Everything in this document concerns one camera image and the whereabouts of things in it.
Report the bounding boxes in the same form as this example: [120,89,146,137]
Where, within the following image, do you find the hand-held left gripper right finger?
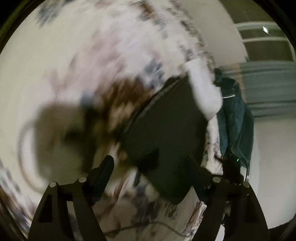
[186,155,270,241]

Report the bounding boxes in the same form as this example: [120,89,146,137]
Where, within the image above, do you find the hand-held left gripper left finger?
[27,155,115,241]

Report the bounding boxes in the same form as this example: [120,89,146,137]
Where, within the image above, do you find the dark striped sweater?
[119,75,209,205]

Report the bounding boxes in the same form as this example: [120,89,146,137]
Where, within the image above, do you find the teal plush blanket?
[213,68,255,168]

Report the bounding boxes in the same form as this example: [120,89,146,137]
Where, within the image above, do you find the white folded cloth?
[182,58,224,121]

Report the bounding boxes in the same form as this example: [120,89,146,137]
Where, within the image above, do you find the blue-grey curtain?
[238,61,296,118]

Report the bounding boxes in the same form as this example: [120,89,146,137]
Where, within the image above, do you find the floral quilt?
[0,0,223,241]

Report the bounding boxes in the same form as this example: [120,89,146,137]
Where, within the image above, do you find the white framed window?
[235,21,296,62]

